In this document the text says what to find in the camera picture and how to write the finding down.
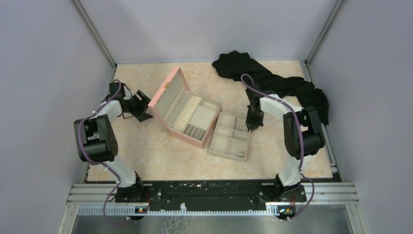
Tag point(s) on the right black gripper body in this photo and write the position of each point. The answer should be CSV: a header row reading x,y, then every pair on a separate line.
x,y
254,118

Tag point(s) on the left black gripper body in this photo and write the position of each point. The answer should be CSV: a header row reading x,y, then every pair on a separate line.
x,y
136,106

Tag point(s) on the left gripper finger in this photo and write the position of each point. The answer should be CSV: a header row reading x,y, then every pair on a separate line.
x,y
141,98
144,117

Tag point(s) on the beige divided tray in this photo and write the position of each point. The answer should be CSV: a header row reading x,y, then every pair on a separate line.
x,y
230,138

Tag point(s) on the pink jewelry box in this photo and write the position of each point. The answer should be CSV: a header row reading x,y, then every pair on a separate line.
x,y
188,117

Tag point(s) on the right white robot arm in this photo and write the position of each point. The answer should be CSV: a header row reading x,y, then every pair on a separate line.
x,y
302,132

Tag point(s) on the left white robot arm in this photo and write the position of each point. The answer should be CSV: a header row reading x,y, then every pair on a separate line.
x,y
96,140

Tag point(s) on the black cloth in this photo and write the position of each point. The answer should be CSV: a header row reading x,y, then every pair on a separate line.
x,y
234,64

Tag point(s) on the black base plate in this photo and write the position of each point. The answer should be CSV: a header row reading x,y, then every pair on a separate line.
x,y
210,195

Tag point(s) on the white slotted cable duct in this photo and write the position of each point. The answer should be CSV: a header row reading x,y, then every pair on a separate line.
x,y
134,210

